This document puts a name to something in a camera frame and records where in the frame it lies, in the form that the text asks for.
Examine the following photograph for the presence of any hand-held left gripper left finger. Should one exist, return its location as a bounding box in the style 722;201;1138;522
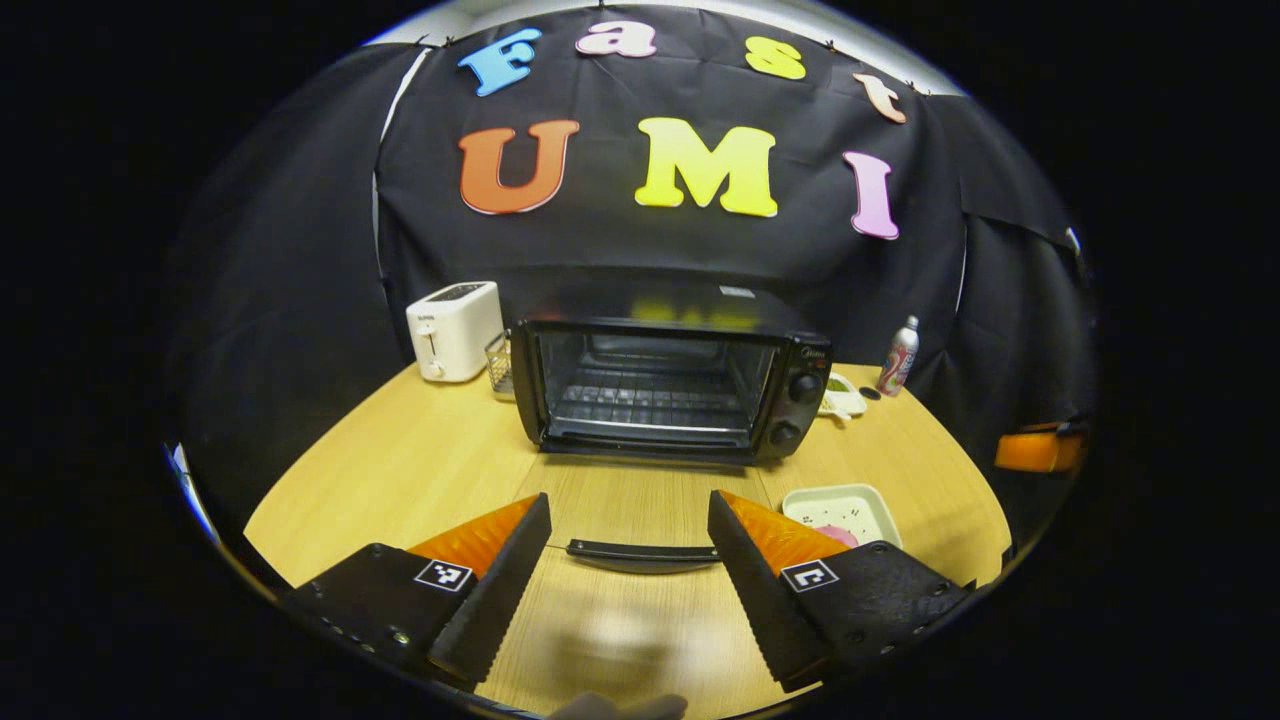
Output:
283;492;553;689

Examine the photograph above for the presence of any white divided grain dish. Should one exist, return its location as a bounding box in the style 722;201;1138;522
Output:
818;372;868;421

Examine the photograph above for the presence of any cream square plate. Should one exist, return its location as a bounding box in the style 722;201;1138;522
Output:
781;484;903;551

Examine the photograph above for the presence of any white toaster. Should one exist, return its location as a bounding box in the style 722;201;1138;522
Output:
405;281;505;384

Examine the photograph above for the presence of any black electric oven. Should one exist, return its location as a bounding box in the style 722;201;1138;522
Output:
510;278;833;575

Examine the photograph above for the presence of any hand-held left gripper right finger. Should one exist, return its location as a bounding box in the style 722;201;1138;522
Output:
707;490;976;694

